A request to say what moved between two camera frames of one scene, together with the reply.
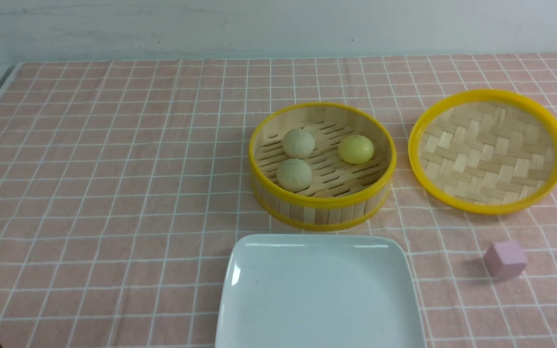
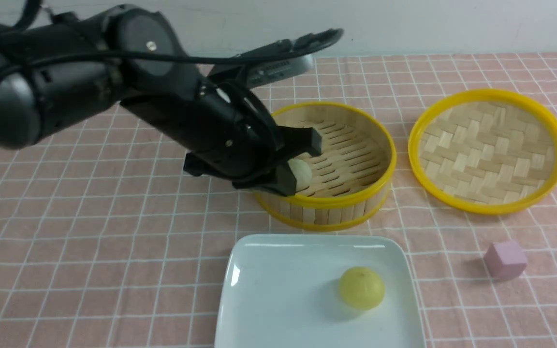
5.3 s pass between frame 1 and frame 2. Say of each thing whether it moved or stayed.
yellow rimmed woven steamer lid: stayed
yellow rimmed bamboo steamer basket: stayed
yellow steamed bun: moved
